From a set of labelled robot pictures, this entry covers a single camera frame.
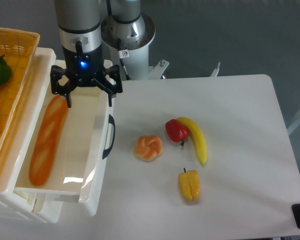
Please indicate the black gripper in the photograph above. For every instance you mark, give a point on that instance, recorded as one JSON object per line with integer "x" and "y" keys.
{"x": 85, "y": 70}

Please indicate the long orange bread loaf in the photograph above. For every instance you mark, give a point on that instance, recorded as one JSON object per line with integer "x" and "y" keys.
{"x": 47, "y": 141}

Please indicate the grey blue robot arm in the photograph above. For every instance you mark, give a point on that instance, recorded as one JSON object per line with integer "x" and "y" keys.
{"x": 82, "y": 33}

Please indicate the open upper white drawer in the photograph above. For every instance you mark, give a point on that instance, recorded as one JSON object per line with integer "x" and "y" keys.
{"x": 80, "y": 160}

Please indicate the round knotted bread roll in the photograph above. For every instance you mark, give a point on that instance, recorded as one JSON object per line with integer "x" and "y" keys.
{"x": 148, "y": 147}

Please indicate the white plastic drawer cabinet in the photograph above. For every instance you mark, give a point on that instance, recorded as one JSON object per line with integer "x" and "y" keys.
{"x": 18, "y": 204}

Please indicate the orange woven basket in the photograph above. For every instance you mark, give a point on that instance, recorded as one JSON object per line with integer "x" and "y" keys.
{"x": 18, "y": 48}

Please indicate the red bell pepper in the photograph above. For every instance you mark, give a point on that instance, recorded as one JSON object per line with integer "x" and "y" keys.
{"x": 176, "y": 131}

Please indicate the yellow banana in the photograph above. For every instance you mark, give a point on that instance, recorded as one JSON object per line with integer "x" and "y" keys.
{"x": 197, "y": 137}

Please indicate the yellow bell pepper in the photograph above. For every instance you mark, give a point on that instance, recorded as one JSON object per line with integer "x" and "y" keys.
{"x": 189, "y": 185}

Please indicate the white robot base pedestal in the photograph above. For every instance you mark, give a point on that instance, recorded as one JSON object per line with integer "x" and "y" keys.
{"x": 132, "y": 52}

